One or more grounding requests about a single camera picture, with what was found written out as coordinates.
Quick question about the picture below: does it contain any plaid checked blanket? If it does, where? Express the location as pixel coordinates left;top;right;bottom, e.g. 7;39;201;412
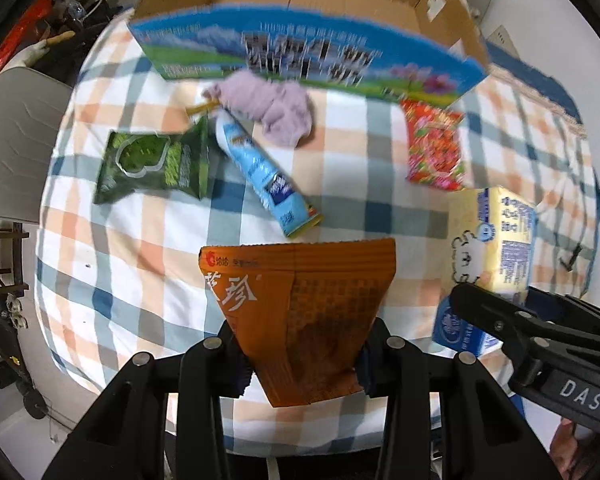
34;15;600;391

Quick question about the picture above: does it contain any red snack bag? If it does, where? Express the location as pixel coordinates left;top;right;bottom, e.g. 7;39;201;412
401;100;465;192

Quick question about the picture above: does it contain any purple fluffy towel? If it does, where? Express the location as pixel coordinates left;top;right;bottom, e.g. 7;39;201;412
204;70;313;148

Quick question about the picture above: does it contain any red plastic bag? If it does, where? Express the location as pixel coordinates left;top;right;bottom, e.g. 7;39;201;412
0;0;53;71

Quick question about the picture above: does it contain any white goose plush toy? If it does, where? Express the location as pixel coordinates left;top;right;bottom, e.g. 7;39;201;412
23;30;76;67

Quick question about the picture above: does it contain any blue long snack pack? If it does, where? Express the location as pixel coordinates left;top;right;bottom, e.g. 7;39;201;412
186;101;323;238

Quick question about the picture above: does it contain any right hand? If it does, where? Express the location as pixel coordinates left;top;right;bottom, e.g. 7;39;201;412
548;418;592;480

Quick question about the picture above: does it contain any green snack bag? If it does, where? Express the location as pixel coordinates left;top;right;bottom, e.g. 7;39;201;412
93;116;210;204

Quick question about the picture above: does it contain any wooden stool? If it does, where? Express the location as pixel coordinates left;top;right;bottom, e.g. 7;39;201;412
0;222;29;298

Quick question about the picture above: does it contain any yellow tissue pack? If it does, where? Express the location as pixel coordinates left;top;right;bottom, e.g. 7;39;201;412
431;186;535;356

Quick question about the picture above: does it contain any blue printed cardboard box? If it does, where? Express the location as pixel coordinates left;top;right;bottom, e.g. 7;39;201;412
129;0;489;106

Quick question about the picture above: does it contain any orange snack bag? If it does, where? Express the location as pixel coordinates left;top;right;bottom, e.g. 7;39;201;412
198;237;396;408

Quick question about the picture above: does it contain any grey chair left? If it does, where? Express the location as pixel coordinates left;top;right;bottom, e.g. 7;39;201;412
0;66;71;224

